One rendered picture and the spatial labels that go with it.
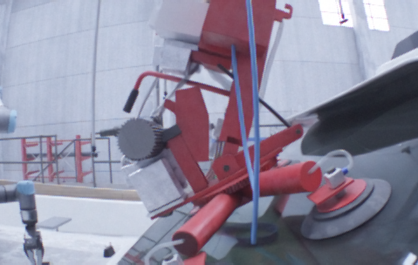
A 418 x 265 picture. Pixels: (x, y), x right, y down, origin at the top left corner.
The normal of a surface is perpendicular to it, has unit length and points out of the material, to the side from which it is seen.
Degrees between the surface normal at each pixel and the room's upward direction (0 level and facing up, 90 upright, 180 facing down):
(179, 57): 90
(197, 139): 90
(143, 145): 90
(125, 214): 90
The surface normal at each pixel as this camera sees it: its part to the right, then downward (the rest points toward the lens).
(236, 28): -0.07, 0.00
